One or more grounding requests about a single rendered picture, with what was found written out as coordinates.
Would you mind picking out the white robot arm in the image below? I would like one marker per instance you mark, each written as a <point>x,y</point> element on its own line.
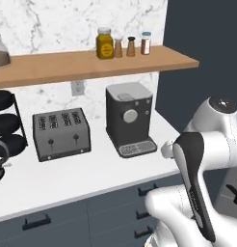
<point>216,151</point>

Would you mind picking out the yellow jar with silver lid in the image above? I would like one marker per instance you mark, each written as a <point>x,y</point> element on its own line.
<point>104,45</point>

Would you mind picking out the wooden wall shelf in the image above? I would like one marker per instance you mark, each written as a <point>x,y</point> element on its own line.
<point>85,66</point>

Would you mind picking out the white wall outlet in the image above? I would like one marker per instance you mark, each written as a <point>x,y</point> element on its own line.
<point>77,87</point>

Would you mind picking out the dark blue cupboard front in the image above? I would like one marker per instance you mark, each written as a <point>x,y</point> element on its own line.
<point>59,231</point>

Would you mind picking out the dark blue drawer front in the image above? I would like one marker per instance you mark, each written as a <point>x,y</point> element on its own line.
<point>114,222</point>
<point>114,239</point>
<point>114,199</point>

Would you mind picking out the silver four-slot toaster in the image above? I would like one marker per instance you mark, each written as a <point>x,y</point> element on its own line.
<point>61,135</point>

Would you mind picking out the brown shaker with black top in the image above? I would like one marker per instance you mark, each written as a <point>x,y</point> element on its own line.
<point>131,48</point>

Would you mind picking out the dark grey coffee machine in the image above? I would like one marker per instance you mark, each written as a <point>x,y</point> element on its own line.
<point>128,119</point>

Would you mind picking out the glass jar with brown contents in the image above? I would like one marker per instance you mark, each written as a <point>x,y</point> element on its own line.
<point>0,53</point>

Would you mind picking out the brown shaker with white top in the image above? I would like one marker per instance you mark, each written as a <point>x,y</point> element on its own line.
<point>118,48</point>

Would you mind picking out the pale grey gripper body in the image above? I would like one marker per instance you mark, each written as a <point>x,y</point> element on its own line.
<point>231,210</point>

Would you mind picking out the spice jar with blue lid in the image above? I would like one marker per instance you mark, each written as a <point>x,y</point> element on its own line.
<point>145,44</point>

